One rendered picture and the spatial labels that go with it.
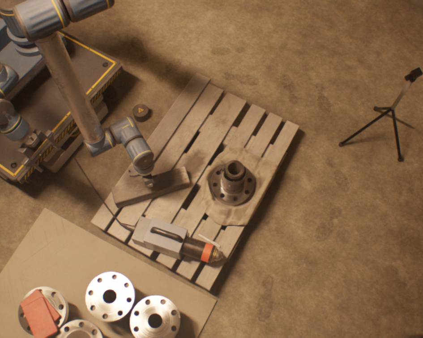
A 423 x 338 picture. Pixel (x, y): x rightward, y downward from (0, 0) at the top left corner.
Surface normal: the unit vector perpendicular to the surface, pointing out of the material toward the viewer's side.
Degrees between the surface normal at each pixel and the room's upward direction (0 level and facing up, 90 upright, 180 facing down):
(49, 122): 0
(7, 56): 0
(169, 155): 0
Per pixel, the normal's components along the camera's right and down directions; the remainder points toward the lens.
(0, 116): 0.82, 0.21
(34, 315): 0.03, -0.41
